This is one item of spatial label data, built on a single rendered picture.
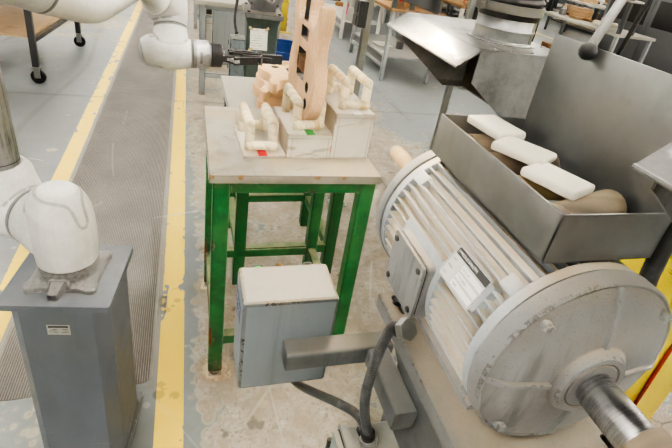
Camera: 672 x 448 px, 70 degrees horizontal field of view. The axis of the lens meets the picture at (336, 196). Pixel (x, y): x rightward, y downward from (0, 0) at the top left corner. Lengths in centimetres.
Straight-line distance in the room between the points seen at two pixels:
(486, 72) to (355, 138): 100
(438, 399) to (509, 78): 49
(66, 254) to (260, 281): 71
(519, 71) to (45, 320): 129
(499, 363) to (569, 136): 34
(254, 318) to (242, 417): 124
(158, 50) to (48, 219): 59
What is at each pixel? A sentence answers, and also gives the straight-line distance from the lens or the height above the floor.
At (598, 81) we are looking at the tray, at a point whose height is 153.
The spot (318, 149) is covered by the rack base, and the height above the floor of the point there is 97.
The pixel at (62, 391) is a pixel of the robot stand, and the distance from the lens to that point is 173.
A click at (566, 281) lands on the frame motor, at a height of 137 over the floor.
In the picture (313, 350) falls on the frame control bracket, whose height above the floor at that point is 104.
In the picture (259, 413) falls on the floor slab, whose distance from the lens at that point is 205.
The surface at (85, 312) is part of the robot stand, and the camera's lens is 146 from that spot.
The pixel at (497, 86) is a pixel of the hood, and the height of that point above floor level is 147.
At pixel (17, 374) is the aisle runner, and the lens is 230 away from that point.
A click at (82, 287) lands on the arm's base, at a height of 72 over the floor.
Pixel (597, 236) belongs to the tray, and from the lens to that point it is 58.
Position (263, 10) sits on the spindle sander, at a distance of 326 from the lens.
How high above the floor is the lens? 165
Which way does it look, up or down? 29 degrees down
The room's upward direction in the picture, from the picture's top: 10 degrees clockwise
